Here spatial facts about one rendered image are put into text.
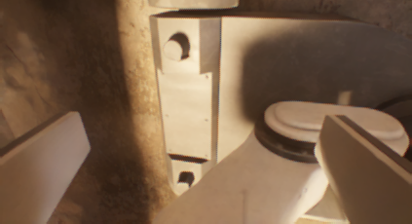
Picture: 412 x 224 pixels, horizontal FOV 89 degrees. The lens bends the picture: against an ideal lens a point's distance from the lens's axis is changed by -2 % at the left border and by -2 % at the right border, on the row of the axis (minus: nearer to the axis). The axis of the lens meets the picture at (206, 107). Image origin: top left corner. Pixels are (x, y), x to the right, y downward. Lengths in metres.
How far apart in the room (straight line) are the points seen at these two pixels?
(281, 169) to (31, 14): 0.88
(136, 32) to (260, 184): 0.56
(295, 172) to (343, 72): 0.24
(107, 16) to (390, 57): 0.70
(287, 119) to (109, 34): 0.60
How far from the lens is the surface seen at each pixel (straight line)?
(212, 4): 0.44
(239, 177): 0.31
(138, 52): 0.73
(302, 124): 0.35
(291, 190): 0.31
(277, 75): 0.47
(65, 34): 0.88
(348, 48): 0.48
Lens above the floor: 0.61
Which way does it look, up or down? 59 degrees down
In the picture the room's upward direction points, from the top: 155 degrees counter-clockwise
